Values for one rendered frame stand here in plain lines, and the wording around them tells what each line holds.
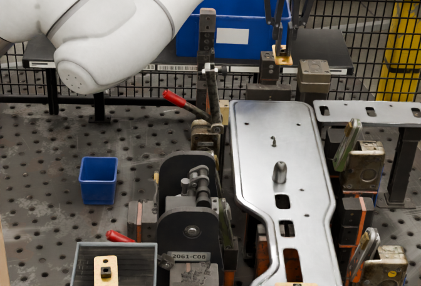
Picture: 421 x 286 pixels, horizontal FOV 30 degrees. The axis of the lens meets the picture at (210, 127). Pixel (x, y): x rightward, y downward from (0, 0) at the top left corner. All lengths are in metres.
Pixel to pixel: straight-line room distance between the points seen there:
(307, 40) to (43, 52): 0.74
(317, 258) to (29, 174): 0.98
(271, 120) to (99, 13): 0.88
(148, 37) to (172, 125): 1.25
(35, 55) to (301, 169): 0.80
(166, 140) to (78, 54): 1.24
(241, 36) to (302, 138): 0.37
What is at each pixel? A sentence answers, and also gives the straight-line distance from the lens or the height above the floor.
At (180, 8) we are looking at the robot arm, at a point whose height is 1.54.
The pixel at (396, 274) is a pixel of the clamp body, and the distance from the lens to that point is 1.60.
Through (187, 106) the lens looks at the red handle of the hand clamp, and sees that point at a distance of 1.80.
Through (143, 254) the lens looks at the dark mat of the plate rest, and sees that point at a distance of 1.36.
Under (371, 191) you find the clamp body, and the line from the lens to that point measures 1.91.
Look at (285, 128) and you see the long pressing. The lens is 1.95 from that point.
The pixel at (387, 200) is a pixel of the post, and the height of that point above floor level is 0.71.
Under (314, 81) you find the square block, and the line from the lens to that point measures 2.08.
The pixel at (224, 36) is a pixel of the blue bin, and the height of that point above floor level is 1.10.
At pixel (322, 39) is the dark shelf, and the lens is 2.30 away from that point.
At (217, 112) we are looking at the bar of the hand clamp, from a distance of 1.80.
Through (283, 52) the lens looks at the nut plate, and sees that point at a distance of 1.75.
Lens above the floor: 2.12
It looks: 35 degrees down
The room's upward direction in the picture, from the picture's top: 3 degrees clockwise
